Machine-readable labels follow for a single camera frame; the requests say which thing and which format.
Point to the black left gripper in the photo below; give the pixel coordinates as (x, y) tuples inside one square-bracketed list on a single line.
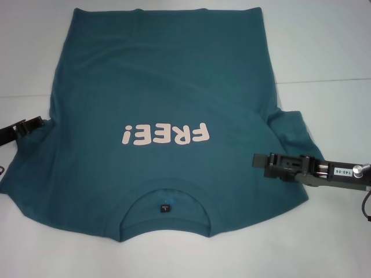
[(11, 133)]

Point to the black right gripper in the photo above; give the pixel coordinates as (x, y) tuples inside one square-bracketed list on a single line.
[(342, 179)]

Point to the teal blue FREE t-shirt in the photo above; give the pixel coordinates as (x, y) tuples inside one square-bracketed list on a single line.
[(162, 87)]

